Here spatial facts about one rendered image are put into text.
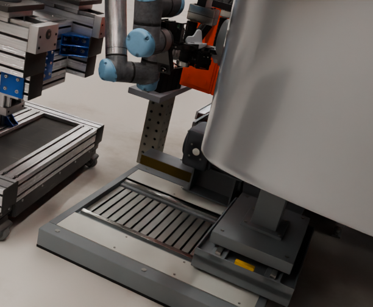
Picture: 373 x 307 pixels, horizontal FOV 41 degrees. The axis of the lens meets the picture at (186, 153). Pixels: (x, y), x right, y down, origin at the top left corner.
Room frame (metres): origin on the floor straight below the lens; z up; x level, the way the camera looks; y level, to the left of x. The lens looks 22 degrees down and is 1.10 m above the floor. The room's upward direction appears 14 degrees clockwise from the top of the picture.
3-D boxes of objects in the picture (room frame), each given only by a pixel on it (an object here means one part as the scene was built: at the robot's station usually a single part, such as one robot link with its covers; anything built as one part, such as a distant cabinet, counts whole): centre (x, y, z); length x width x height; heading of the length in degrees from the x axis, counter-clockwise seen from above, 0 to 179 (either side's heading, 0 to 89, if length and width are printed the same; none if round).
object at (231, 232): (1.68, -0.35, 0.32); 0.40 x 0.30 x 0.28; 163
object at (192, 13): (1.62, 0.05, 0.93); 0.09 x 0.05 x 0.05; 73
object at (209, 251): (1.68, -0.35, 0.13); 0.50 x 0.36 x 0.10; 163
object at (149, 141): (2.48, 0.19, 0.21); 0.10 x 0.10 x 0.42; 73
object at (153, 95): (2.45, 0.20, 0.44); 0.43 x 0.17 x 0.03; 163
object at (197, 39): (1.57, 0.05, 0.85); 0.09 x 0.03 x 0.06; 127
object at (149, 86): (1.72, 0.21, 0.67); 0.11 x 0.08 x 0.11; 125
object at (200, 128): (2.05, -0.20, 0.26); 0.42 x 0.18 x 0.35; 73
